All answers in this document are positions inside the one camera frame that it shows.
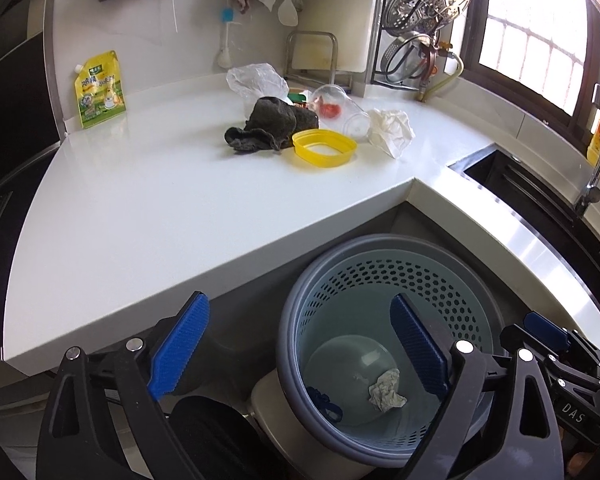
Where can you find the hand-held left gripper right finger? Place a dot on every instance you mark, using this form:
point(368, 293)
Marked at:
point(420, 350)

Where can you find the grey crumpled paper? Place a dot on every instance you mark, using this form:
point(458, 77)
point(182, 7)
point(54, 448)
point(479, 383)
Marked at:
point(386, 390)

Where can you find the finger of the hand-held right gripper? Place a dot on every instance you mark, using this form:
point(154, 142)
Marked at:
point(545, 328)
point(522, 340)

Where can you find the black kitchen sink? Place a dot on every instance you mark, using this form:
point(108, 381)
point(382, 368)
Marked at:
point(545, 200)

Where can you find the white cutting board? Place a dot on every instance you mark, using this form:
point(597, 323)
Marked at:
point(340, 15)

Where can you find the dark framed window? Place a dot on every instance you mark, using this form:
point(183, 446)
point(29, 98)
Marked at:
point(530, 25)

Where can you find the yellow spouted pouch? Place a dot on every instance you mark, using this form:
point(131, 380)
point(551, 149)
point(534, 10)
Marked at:
point(100, 92)

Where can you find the metal strainer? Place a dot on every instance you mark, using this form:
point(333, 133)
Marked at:
point(395, 57)

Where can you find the blue headed white brush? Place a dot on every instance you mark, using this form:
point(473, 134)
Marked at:
point(226, 35)

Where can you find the white tissue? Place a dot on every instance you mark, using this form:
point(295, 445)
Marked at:
point(390, 127)

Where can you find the copper gas valve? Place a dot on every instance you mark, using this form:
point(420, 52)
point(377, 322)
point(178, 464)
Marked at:
point(432, 57)

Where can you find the metal cutting board rack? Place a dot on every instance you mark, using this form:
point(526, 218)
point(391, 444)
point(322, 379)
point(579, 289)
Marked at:
point(290, 50)

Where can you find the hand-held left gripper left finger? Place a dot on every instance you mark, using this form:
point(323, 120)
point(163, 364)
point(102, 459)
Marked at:
point(180, 345)

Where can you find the yellow plastic lid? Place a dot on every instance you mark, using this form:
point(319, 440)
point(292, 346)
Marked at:
point(305, 152)

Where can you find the grey-blue perforated waste basket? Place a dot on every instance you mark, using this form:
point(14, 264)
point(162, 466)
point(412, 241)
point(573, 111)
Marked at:
point(330, 310)

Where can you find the green and white sponge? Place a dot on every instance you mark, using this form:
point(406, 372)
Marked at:
point(296, 95)

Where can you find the dark grey cloth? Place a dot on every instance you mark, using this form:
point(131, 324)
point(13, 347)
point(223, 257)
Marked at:
point(280, 120)

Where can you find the clear plastic bag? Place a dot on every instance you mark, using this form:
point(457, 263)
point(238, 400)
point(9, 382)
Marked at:
point(255, 80)

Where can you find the chrome faucet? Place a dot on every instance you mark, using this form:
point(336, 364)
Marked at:
point(597, 160)

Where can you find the clear plastic cup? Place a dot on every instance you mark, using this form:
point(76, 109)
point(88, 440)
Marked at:
point(347, 115)

